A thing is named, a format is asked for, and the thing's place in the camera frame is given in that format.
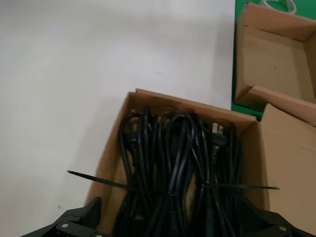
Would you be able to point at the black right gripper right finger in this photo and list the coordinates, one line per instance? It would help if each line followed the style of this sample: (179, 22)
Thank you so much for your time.
(291, 228)

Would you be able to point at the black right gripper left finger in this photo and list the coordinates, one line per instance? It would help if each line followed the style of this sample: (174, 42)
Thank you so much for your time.
(74, 224)

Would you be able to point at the open cardboard box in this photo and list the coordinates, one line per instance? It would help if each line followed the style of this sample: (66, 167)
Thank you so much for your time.
(271, 54)
(284, 160)

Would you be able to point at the clear tape roll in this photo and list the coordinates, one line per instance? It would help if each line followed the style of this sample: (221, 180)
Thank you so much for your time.
(291, 7)

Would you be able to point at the green table cloth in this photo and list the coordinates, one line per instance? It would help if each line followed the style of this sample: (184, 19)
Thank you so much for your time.
(239, 8)

